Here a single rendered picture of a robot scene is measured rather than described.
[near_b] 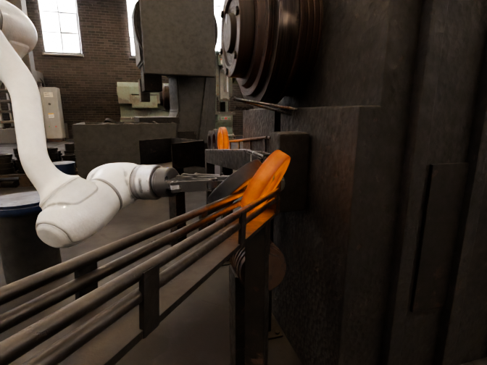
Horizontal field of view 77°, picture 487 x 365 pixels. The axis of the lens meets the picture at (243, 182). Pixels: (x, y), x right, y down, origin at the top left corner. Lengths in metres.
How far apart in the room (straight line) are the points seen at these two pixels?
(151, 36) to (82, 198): 3.09
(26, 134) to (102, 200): 0.22
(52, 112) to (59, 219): 9.96
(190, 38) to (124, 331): 3.62
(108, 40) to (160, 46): 7.71
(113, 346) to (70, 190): 0.50
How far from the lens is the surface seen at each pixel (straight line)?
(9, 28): 1.12
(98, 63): 11.30
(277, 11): 0.96
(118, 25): 11.43
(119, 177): 0.81
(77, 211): 0.73
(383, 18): 0.82
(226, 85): 9.46
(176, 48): 3.75
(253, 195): 0.62
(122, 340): 0.29
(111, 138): 3.45
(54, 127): 10.65
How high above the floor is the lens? 0.86
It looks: 13 degrees down
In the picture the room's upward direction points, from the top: straight up
